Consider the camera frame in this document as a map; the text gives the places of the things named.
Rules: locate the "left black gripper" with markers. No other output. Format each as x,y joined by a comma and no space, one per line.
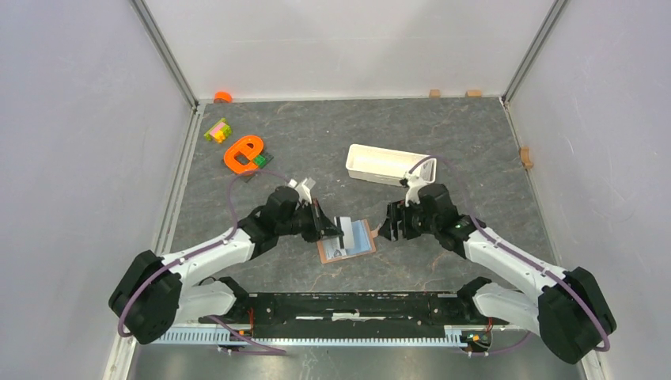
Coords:
322,226

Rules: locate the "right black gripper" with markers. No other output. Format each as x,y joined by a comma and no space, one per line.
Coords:
397,211

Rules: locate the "white card with black stripe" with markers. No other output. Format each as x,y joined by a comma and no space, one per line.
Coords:
346,238

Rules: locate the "brown leather card holder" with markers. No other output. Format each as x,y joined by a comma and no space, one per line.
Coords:
357,240

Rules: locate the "white plastic tray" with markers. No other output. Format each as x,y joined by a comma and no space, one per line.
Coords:
379,165

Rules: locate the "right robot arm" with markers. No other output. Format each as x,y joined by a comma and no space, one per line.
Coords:
566,309

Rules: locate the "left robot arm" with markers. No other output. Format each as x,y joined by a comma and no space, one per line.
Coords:
156,292

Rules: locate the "green brick on dark plate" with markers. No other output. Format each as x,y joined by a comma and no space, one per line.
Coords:
261,160

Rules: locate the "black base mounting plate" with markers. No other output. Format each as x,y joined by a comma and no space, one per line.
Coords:
356,315

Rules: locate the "orange letter-shaped plastic piece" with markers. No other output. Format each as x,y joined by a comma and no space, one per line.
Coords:
238,158

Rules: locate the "small wooden block right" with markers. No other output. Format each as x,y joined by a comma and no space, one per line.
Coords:
474,93

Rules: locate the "curved wooden piece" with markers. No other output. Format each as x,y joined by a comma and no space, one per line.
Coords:
525,157

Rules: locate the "colourful toy brick stack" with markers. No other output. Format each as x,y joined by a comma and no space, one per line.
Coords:
219,132

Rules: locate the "orange round cap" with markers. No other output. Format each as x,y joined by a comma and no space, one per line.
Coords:
222,97

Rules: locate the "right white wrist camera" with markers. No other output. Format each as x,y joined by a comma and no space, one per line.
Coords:
413,183

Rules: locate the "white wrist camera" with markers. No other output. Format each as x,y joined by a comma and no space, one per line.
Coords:
413,183
303,188

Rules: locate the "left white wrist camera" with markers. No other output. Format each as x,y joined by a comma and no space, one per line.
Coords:
303,188

